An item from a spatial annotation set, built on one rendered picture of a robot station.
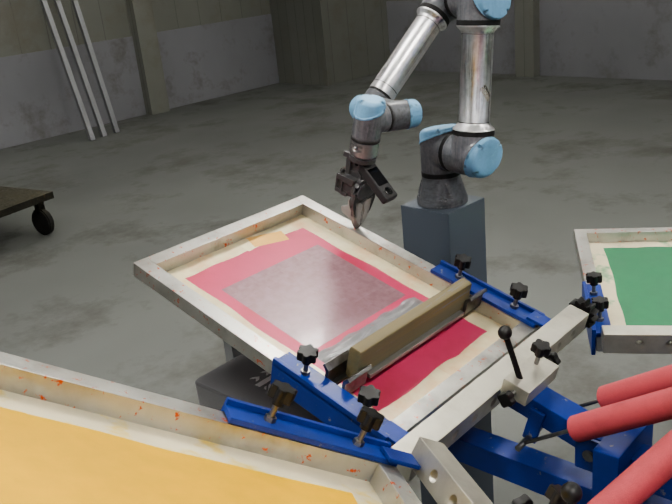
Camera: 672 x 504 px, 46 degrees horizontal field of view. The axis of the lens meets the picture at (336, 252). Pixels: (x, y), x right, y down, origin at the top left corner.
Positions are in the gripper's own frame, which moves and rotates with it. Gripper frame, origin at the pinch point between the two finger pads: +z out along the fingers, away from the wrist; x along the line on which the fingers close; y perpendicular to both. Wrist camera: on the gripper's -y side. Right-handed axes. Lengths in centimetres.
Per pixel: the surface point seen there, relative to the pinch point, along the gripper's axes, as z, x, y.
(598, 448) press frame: -5, 34, -86
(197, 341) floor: 174, -79, 155
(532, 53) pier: 205, -876, 387
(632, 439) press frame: -6, 29, -89
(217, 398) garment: 32, 50, -1
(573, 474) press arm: 9, 28, -82
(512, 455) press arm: 13, 29, -69
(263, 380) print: 28.0, 39.5, -6.8
